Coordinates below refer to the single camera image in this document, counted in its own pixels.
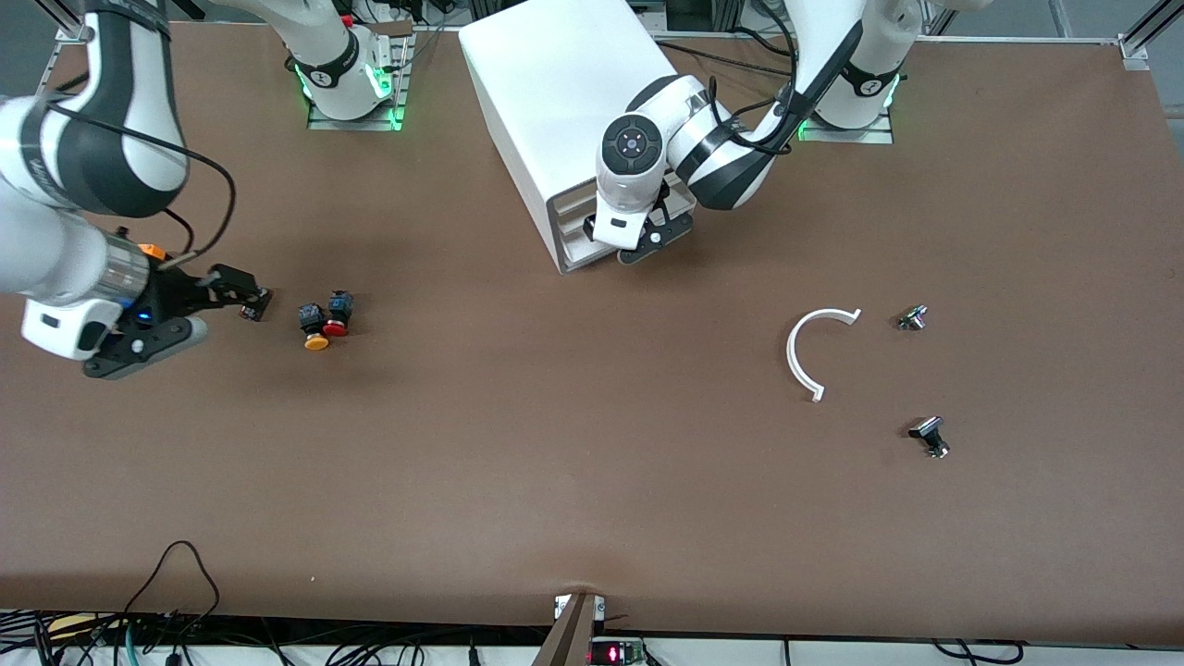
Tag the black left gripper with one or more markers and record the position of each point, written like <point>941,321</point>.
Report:
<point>589,226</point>

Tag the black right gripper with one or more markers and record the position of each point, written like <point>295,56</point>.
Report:
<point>174,289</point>

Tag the white box corner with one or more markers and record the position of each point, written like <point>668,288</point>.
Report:
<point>573,231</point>

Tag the red mushroom push button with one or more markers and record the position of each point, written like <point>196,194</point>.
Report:
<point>339,303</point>

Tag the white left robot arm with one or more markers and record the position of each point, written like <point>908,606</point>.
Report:
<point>629,148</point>

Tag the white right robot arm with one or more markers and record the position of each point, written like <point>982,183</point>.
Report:
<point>37,259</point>

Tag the orange mushroom push button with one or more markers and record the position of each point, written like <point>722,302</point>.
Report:
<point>313,319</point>

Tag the white drawer cabinet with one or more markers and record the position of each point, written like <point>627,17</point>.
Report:
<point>546,83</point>

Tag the black square push button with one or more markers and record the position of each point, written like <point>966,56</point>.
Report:
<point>928,428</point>

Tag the small black module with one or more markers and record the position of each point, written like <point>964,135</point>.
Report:
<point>252,314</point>

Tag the red digit display module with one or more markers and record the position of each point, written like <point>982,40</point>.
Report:
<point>615,654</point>

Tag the orange and black button enclosure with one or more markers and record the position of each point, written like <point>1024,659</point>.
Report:
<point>152,251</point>

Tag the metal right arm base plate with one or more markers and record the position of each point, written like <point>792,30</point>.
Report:
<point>398,102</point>

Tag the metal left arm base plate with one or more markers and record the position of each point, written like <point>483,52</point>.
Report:
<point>846,136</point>

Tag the aluminium frame profile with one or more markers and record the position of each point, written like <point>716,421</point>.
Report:
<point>1133,46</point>
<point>65,34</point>

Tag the wooden post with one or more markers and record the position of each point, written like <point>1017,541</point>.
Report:
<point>566,638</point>

